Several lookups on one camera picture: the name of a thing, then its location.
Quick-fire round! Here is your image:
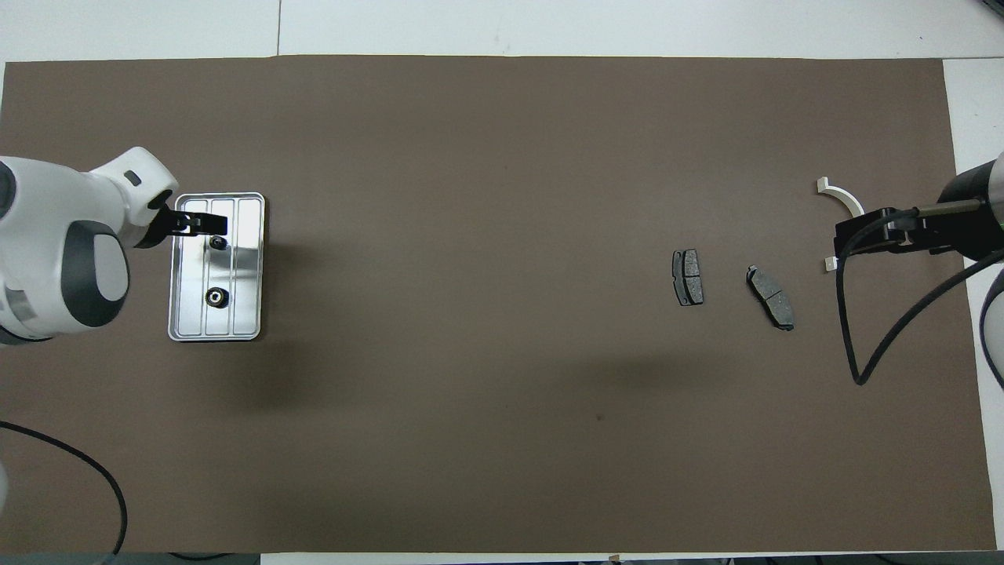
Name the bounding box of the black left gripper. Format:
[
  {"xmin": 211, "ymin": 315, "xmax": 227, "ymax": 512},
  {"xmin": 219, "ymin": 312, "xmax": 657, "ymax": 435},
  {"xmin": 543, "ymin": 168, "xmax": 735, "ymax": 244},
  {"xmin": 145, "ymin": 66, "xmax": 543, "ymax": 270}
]
[{"xmin": 138, "ymin": 204, "xmax": 229, "ymax": 251}]

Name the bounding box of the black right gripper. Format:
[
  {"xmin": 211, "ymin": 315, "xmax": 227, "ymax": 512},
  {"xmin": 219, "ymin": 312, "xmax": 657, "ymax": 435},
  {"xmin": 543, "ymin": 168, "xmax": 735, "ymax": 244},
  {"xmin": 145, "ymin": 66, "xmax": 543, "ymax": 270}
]
[{"xmin": 834, "ymin": 159, "xmax": 1002, "ymax": 264}]

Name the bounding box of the silver metal tray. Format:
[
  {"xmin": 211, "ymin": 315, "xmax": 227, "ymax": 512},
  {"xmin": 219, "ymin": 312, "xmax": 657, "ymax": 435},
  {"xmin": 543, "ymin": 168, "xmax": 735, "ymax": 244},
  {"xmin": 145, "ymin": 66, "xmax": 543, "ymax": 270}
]
[{"xmin": 167, "ymin": 191, "xmax": 267, "ymax": 343}]

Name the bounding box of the grey brake pad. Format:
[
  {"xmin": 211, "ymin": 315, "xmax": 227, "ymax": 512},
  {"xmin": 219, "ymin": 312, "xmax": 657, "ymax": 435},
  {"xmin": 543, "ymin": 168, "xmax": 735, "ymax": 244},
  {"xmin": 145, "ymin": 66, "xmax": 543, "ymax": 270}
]
[
  {"xmin": 745, "ymin": 265, "xmax": 795, "ymax": 332},
  {"xmin": 671, "ymin": 249, "xmax": 704, "ymax": 307}
]

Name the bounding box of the brown table mat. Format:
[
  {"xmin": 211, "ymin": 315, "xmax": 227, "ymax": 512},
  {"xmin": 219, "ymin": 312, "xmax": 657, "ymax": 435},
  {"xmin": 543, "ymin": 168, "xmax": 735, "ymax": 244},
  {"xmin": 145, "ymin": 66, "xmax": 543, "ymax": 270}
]
[{"xmin": 0, "ymin": 55, "xmax": 997, "ymax": 554}]

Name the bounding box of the white curved plastic bracket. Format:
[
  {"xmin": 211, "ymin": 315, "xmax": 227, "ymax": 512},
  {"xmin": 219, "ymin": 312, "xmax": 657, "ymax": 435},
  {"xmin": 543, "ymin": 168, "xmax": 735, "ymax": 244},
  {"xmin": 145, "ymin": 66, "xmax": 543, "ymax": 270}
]
[{"xmin": 817, "ymin": 177, "xmax": 867, "ymax": 274}]

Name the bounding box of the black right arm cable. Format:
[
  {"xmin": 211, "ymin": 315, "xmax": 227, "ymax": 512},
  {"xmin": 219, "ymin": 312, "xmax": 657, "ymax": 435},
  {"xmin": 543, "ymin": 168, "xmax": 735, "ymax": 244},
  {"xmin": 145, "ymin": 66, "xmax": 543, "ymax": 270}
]
[{"xmin": 835, "ymin": 206, "xmax": 1004, "ymax": 386}]

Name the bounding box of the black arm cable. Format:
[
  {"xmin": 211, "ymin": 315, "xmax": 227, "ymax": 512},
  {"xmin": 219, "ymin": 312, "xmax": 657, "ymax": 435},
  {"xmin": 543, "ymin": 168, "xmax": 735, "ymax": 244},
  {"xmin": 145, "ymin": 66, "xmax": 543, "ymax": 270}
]
[
  {"xmin": 0, "ymin": 421, "xmax": 129, "ymax": 560},
  {"xmin": 835, "ymin": 206, "xmax": 1004, "ymax": 386}
]

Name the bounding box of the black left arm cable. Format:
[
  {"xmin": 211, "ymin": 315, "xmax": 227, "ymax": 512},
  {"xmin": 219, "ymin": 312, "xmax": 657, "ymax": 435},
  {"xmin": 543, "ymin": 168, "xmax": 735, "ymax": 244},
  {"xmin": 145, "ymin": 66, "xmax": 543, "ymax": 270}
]
[{"xmin": 0, "ymin": 421, "xmax": 129, "ymax": 560}]

